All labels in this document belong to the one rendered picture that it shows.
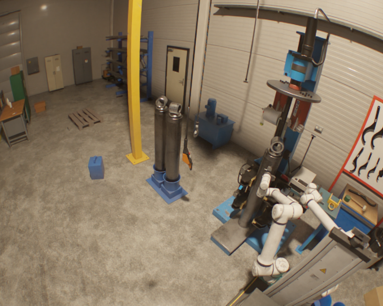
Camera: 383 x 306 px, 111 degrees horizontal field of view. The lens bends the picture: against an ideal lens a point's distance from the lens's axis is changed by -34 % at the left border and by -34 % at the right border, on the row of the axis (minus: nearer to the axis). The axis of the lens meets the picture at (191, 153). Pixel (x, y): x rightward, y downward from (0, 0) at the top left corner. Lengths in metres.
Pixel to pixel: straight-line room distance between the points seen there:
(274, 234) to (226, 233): 1.41
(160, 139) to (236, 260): 2.13
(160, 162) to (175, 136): 0.73
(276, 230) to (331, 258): 0.51
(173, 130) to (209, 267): 1.93
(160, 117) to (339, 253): 2.62
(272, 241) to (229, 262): 1.32
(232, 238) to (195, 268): 0.67
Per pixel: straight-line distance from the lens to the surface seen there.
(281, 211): 1.54
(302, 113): 1.89
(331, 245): 1.34
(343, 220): 3.39
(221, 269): 2.84
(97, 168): 3.82
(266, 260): 1.80
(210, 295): 2.69
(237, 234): 2.98
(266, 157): 2.25
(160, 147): 3.12
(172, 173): 3.12
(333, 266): 1.47
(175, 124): 2.64
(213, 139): 4.66
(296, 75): 1.95
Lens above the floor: 2.57
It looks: 35 degrees down
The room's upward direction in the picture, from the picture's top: 6 degrees clockwise
